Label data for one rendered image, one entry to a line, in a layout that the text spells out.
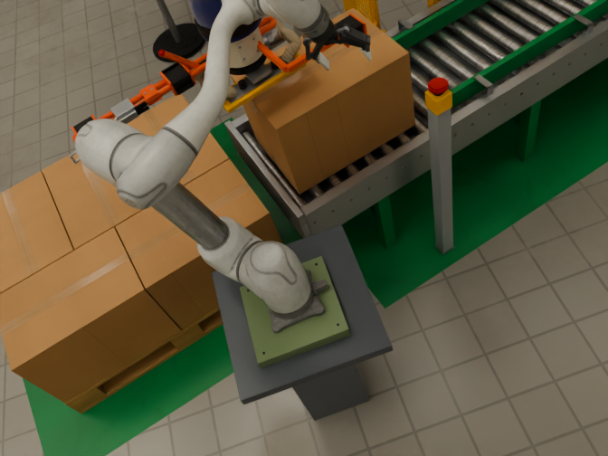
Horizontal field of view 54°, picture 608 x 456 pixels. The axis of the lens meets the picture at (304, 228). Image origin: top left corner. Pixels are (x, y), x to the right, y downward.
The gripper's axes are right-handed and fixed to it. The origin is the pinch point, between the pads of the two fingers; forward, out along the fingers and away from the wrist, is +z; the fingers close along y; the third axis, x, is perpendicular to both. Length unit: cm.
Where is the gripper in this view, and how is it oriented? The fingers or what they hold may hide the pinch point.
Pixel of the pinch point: (347, 59)
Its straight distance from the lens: 183.2
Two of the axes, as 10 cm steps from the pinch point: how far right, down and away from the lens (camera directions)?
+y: 8.8, -0.8, -4.7
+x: 0.3, -9.7, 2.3
